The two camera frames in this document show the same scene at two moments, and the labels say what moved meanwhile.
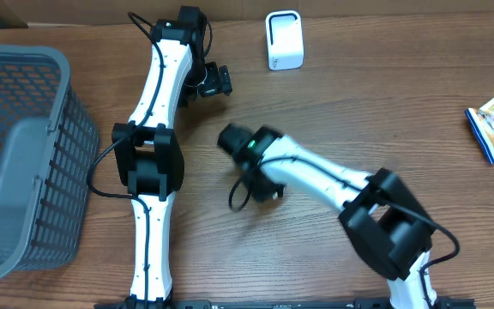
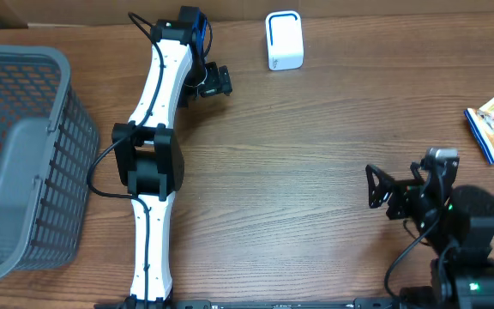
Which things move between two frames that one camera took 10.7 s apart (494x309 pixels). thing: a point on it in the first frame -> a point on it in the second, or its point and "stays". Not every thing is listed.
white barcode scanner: [285, 40] stays
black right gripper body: [262, 188] -> [422, 209]
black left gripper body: [207, 80] stays
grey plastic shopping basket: [34, 150] stays
